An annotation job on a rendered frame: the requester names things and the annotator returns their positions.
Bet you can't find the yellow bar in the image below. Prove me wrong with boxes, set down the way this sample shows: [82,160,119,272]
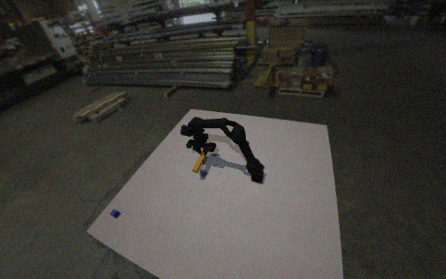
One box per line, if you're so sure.
[192,149,206,173]

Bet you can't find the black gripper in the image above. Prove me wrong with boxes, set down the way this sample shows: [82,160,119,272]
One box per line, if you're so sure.
[186,136,216,155]

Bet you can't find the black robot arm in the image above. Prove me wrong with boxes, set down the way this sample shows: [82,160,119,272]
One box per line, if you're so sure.
[180,117,265,183]

